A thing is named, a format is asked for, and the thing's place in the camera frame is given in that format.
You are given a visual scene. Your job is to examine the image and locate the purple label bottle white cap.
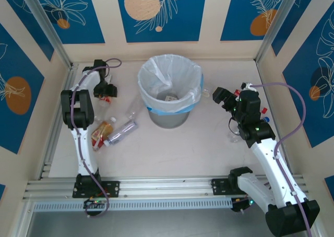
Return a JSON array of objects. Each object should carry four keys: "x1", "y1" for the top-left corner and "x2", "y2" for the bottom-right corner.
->
[{"x1": 103, "y1": 120, "x2": 138, "y2": 146}]

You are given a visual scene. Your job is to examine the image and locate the white blue plastic bin liner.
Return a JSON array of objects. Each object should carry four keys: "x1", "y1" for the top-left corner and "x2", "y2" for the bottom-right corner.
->
[{"x1": 137, "y1": 54, "x2": 204, "y2": 116}]

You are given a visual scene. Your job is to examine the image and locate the grey metal mesh bin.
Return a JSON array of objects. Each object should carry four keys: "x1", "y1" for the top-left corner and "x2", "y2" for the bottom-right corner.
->
[{"x1": 147, "y1": 104, "x2": 192, "y2": 129}]

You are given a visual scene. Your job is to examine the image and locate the clear unlabelled bottle white cap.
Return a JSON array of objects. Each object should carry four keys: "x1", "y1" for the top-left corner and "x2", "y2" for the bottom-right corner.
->
[{"x1": 125, "y1": 94, "x2": 144, "y2": 121}]

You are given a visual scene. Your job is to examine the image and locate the orange label bottle white cap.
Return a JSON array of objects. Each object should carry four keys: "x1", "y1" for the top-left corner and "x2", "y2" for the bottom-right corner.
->
[{"x1": 90, "y1": 116, "x2": 117, "y2": 152}]

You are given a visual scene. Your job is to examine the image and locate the black controller board with LEDs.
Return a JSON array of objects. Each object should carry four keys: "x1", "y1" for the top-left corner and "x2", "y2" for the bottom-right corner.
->
[
  {"x1": 231, "y1": 196, "x2": 256, "y2": 214},
  {"x1": 83, "y1": 198, "x2": 109, "y2": 209}
]

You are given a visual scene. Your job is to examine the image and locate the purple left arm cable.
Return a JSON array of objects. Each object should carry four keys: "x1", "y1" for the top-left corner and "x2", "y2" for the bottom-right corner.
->
[{"x1": 66, "y1": 58, "x2": 123, "y2": 219}]

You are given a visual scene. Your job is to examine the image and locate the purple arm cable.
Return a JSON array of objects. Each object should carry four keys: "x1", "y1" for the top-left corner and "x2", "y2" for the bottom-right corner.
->
[
  {"x1": 66, "y1": 58, "x2": 123, "y2": 219},
  {"x1": 250, "y1": 82, "x2": 313, "y2": 237}
]

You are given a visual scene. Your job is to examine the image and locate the blue floral wall panel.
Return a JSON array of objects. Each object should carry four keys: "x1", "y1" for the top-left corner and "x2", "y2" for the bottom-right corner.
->
[
  {"x1": 115, "y1": 0, "x2": 209, "y2": 43},
  {"x1": 282, "y1": 12, "x2": 334, "y2": 148},
  {"x1": 32, "y1": 0, "x2": 105, "y2": 45},
  {"x1": 271, "y1": 0, "x2": 334, "y2": 57},
  {"x1": 0, "y1": 22, "x2": 45, "y2": 155},
  {"x1": 220, "y1": 0, "x2": 289, "y2": 42},
  {"x1": 0, "y1": 0, "x2": 55, "y2": 63}
]

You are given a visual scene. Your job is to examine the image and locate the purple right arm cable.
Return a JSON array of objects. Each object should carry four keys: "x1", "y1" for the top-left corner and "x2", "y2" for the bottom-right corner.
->
[{"x1": 250, "y1": 82, "x2": 313, "y2": 237}]

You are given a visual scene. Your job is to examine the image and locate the aluminium frame post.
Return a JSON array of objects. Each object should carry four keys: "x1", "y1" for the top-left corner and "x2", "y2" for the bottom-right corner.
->
[
  {"x1": 255, "y1": 0, "x2": 301, "y2": 65},
  {"x1": 18, "y1": 0, "x2": 73, "y2": 70}
]

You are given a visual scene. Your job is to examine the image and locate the aluminium side rail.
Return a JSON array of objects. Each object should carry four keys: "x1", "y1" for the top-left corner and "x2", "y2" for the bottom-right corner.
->
[{"x1": 38, "y1": 63, "x2": 79, "y2": 181}]

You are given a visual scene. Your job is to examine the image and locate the long aluminium frame rail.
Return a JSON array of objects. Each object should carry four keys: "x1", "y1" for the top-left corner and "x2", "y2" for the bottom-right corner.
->
[{"x1": 22, "y1": 175, "x2": 307, "y2": 200}]

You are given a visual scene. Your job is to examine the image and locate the grey slotted cable duct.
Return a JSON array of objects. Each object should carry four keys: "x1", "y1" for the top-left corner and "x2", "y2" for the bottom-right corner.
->
[{"x1": 33, "y1": 197, "x2": 233, "y2": 212}]

